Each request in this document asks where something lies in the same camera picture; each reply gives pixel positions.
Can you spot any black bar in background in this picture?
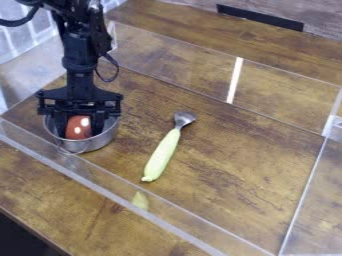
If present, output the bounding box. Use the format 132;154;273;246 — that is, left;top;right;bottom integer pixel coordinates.
217;4;305;32

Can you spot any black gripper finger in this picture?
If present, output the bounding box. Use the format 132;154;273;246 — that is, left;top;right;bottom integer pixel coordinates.
93;111;109;135
53;112;70;137

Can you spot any small silver pot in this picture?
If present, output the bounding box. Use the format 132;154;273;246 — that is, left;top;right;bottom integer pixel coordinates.
43;116;120;154

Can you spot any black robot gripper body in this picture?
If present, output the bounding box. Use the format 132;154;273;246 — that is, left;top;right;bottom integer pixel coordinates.
37;57;124;117

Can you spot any clear acrylic enclosure wall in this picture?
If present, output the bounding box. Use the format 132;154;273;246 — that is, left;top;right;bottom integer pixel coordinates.
0;23;342;256

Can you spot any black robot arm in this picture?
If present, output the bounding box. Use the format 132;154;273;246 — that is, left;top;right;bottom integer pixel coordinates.
17;0;124;137

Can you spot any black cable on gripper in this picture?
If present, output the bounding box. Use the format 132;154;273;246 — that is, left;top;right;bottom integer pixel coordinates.
94;51;121;83

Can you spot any spoon with yellow-green handle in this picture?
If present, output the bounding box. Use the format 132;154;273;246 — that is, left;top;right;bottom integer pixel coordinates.
142;111;197;182

